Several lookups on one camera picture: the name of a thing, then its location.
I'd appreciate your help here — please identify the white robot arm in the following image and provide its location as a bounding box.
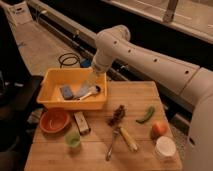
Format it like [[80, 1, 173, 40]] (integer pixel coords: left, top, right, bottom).
[[92, 25, 213, 171]]

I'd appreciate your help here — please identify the red bowl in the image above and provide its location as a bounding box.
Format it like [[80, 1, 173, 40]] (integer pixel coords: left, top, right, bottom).
[[39, 108, 70, 134]]

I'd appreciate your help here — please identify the blue object on floor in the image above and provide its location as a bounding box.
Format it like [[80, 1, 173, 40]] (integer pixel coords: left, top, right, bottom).
[[80, 59, 92, 68]]

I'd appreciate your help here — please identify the blue sponge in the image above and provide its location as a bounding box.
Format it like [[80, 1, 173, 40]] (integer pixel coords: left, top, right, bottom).
[[60, 85, 73, 100]]

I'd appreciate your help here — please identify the yellow plastic bin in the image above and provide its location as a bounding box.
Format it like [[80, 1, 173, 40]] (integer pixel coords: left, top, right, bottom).
[[37, 68, 108, 110]]

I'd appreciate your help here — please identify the brown rectangular box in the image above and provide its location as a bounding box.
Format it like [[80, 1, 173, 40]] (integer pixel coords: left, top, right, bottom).
[[74, 111, 90, 135]]

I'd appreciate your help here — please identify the green plastic cup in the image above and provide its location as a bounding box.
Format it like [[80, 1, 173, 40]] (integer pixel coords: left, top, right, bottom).
[[65, 132, 80, 148]]

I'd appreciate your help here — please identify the green pepper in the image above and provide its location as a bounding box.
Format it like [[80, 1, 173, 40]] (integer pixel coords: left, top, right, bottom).
[[136, 106, 155, 124]]

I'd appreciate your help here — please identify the black chair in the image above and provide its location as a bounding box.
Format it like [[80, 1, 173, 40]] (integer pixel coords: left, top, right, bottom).
[[0, 6, 43, 171]]

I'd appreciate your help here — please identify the metal spoon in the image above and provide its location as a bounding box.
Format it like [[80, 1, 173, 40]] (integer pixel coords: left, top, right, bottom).
[[105, 128, 119, 161]]

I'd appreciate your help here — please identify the orange tomato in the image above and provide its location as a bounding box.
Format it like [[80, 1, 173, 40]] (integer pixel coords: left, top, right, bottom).
[[151, 121, 168, 137]]

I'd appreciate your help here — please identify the white paper bag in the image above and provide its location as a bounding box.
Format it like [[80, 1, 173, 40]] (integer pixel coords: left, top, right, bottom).
[[7, 1, 32, 26]]

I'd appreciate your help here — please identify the white lidded container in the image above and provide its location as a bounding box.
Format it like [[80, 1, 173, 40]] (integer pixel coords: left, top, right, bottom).
[[154, 136, 177, 161]]

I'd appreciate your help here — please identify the black coiled cable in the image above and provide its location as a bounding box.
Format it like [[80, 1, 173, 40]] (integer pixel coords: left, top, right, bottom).
[[58, 52, 81, 69]]

